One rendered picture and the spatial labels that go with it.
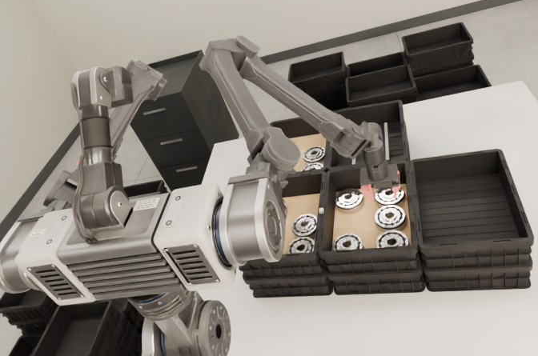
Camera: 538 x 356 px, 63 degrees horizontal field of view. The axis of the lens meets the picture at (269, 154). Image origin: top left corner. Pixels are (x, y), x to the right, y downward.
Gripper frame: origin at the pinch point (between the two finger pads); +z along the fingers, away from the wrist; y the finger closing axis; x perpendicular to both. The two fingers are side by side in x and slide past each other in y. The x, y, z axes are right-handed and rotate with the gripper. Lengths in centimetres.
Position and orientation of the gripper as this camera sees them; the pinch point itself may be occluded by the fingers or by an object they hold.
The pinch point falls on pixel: (383, 197)
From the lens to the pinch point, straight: 133.3
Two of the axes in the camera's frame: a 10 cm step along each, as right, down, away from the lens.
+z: 3.1, 7.7, 5.6
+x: -1.8, 6.3, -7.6
